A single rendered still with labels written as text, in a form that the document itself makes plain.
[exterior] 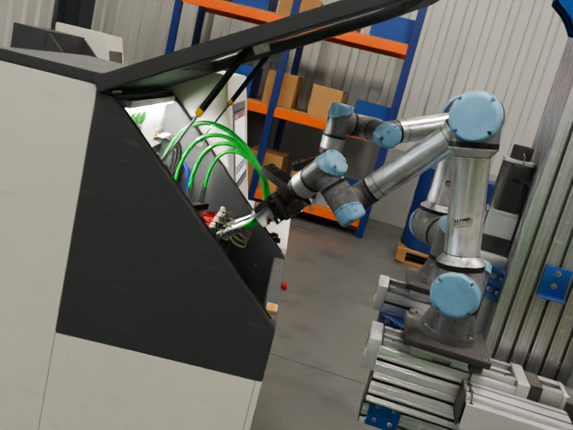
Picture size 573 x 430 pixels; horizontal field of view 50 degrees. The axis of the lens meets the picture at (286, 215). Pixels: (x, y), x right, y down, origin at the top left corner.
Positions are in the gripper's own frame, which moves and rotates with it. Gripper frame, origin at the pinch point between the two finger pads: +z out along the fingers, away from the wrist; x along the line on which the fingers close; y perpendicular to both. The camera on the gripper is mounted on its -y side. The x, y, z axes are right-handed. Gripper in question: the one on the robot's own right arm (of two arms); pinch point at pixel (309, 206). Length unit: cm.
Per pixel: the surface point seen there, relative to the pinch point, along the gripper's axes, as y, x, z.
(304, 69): -18, 646, -50
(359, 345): 65, 183, 121
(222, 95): -39, 23, -27
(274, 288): -5.2, -15.7, 25.3
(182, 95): -53, 23, -24
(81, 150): -62, -47, -10
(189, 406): -21, -47, 53
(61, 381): -57, -47, 55
